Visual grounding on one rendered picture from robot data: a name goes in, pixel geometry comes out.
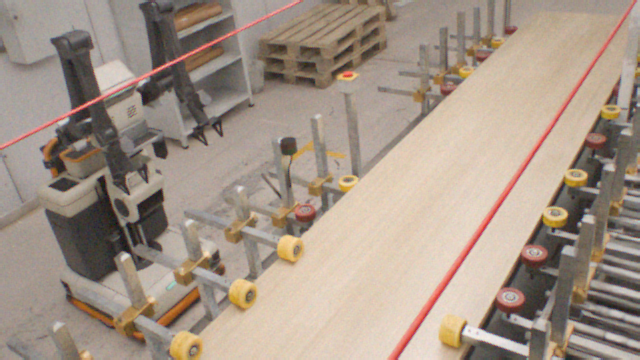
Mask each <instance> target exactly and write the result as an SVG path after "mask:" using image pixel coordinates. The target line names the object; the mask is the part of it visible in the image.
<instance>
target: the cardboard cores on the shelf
mask: <svg viewBox="0 0 640 360"><path fill-rule="evenodd" d="M220 14H222V8H221V7H220V5H219V3H218V2H213V3H210V4H208V5H207V3H205V2H203V3H201V4H199V3H197V2H196V3H193V4H191V5H187V6H185V7H182V8H180V9H177V13H175V14H174V23H175V28H176V32H178V31H181V30H183V29H186V28H188V27H190V26H193V25H195V24H198V23H201V22H203V21H206V20H208V19H210V18H213V17H215V16H217V15H220ZM223 53H224V49H223V47H222V46H218V47H216V48H214V49H212V46H209V47H207V48H205V49H203V50H200V51H198V52H196V54H194V55H192V56H190V57H188V58H186V59H184V63H185V67H186V70H187V73H189V72H191V71H192V70H194V69H196V68H198V67H200V66H202V65H204V64H207V63H208V62H210V61H212V60H214V59H216V58H217V57H218V56H220V55H222V54H223Z"/></svg>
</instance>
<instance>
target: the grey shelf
mask: <svg viewBox="0 0 640 360"><path fill-rule="evenodd" d="M147 1H149V0H110V2H111V6H112V9H113V11H112V12H114V13H113V16H114V19H115V22H116V26H117V30H118V33H119V37H120V40H121V43H122V47H123V50H124V53H125V57H126V60H127V63H128V67H129V70H130V71H131V72H132V74H133V75H134V76H135V77H136V78H139V77H141V76H143V75H146V74H148V73H150V72H152V59H151V53H150V47H149V41H148V33H147V27H146V22H145V17H144V14H143V13H142V10H140V9H139V4H140V3H144V2H147ZM174 2H175V6H176V10H177V9H180V8H182V7H185V6H187V5H191V4H193V3H196V2H197V3H199V4H201V3H203V2H205V3H207V5H208V4H210V3H213V2H218V3H219V5H220V7H221V8H222V14H220V15H217V16H215V17H213V18H210V19H208V20H206V21H203V22H201V23H198V24H195V25H193V26H190V27H188V28H186V29H183V30H181V31H178V32H177V36H178V39H179V43H180V47H181V52H182V56H183V55H185V54H188V53H190V51H192V50H194V49H196V48H198V47H202V46H204V45H206V44H208V43H211V42H213V41H215V40H218V39H220V38H222V37H224V36H226V35H228V34H230V33H232V32H234V31H236V30H238V29H239V25H238V19H237V14H236V9H235V3H234V0H231V1H230V0H174ZM231 5H232V6H231ZM233 15H234V16H233ZM234 20H235V22H234ZM235 25H236V27H235ZM206 26H207V27H206ZM205 28H206V29H205ZM201 30H202V31H201ZM207 30H208V31H207ZM202 34H203V35H202ZM208 35H209V36H208ZM237 36H238V37H237ZM203 38H204V39H203ZM208 41H209V42H208ZM238 41H239V43H238ZM204 43H205V44H204ZM218 46H222V47H223V49H224V53H223V54H222V55H220V56H218V57H217V58H216V59H214V60H212V61H210V62H208V63H207V64H204V65H202V66H200V67H198V68H196V69H194V70H192V71H191V72H189V73H188V75H189V76H190V80H191V82H193V85H194V87H195V89H196V92H198V91H200V90H204V92H205V93H207V94H208V95H210V96H211V99H212V101H211V103H209V104H208V105H206V106H204V108H203V110H204V112H205V114H206V115H207V117H208V119H210V118H211V117H214V116H216V117H219V116H220V115H222V114H223V113H225V112H227V111H228V110H230V108H232V107H233V106H235V105H236V104H238V103H240V102H241V101H243V100H245V99H246V98H248V97H249V100H250V103H249V104H248V106H249V107H252V106H254V103H253V100H252V95H251V89H250V84H249V79H248V73H247V68H246V63H245V56H244V51H243V46H242V41H241V35H240V32H238V33H236V34H234V35H232V36H230V37H228V38H226V39H224V40H222V41H220V42H218V43H216V44H214V45H212V49H214V48H216V47H218ZM239 46H240V48H239ZM241 57H242V58H241ZM242 63H243V64H242ZM243 68H244V70H243ZM216 73H217V74H216ZM244 73H245V75H244ZM211 75H212V76H211ZM217 77H218V78H217ZM245 79H246V80H245ZM212 80H213V81H212ZM218 82H219V83H218ZM213 84H214V85H213ZM217 84H218V85H217ZM246 84H247V85H246ZM219 86H220V87H219ZM247 89H248V91H247ZM160 99H161V102H162V103H163V106H161V107H159V108H158V109H156V110H155V109H151V108H148V107H146V106H144V107H143V112H144V117H143V118H144V119H146V123H147V126H148V127H151V128H155V129H160V130H163V132H164V133H165V136H167V137H171V138H175V139H179V140H181V142H182V147H183V149H187V148H189V145H188V141H187V137H186V136H187V135H188V134H190V133H191V132H193V129H192V128H194V127H195V126H197V123H196V122H195V120H194V118H193V117H192V114H191V113H190V112H189V110H188V108H187V107H186V103H187V102H188V100H187V101H185V102H183V103H181V102H180V101H179V99H178V98H177V96H176V94H175V91H174V88H172V91H171V92H168V91H166V92H165V95H163V96H161V97H160ZM180 138H181V139H180ZM186 143H187V144H186ZM183 144H184V145H183Z"/></svg>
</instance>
